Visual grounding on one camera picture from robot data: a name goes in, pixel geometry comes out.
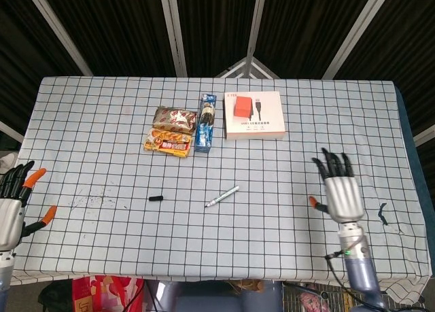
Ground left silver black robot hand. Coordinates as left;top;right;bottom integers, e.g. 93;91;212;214
0;160;58;252

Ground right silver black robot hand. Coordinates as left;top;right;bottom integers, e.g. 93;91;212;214
308;148;365;224

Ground white marker with green label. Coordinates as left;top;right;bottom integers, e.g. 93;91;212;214
204;186;241;209

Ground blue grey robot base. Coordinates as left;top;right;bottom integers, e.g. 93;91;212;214
145;279;283;312

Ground white shoe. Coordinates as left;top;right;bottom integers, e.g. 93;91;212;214
0;152;18;174

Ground black bag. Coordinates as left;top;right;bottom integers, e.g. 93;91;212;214
37;280;74;312

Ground dark blue under cloth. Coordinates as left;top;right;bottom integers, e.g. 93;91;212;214
394;84;435;224

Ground white charger box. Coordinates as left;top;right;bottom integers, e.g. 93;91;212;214
223;90;285;141

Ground red printed bag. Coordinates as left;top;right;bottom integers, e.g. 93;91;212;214
71;274;145;312

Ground brown wooden object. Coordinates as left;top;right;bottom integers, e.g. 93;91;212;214
226;279;264;292

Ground white checked tablecloth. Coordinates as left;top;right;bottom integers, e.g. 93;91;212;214
0;75;432;305

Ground blue narrow product box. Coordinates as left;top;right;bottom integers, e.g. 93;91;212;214
194;93;218;154

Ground yellow curry box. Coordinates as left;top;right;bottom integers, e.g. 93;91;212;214
143;128;193;159

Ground silver brown snack bag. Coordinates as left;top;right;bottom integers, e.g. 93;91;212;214
152;106;198;135

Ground black wrist cable with plug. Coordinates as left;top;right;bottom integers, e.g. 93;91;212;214
324;236;388;312

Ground short white frame bar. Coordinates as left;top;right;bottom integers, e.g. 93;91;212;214
0;120;24;143
413;124;435;147

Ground metal wire basket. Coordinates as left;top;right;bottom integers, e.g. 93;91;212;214
281;281;425;312

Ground white metal frame post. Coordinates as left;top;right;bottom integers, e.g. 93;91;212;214
322;0;395;80
158;0;188;77
22;0;94;77
246;0;269;60

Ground white triangular frame brace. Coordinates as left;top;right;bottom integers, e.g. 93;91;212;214
213;56;281;79

